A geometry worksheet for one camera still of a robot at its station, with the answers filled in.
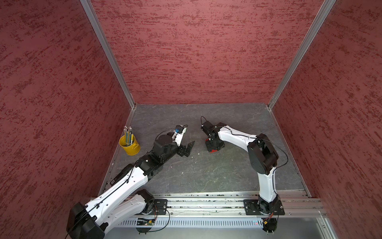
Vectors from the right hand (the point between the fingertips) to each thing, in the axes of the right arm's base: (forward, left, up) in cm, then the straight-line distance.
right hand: (214, 149), depth 93 cm
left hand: (-4, +17, +20) cm, 27 cm away
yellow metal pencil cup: (-2, +51, +7) cm, 51 cm away
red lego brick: (-2, +2, +3) cm, 4 cm away
